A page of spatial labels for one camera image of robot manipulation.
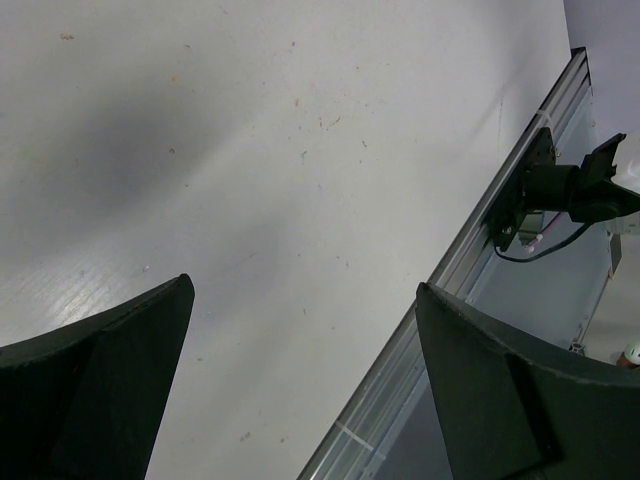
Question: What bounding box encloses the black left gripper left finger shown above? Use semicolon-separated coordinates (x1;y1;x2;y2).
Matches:
1;274;194;479

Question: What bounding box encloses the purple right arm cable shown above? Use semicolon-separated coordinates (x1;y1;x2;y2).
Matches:
534;212;564;249

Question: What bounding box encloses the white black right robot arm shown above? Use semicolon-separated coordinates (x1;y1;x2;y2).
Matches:
579;130;639;236

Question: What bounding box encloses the aluminium mounting rail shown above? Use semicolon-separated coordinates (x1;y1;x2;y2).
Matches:
300;47;591;479

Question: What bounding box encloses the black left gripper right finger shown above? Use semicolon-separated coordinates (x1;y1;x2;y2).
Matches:
416;283;639;479

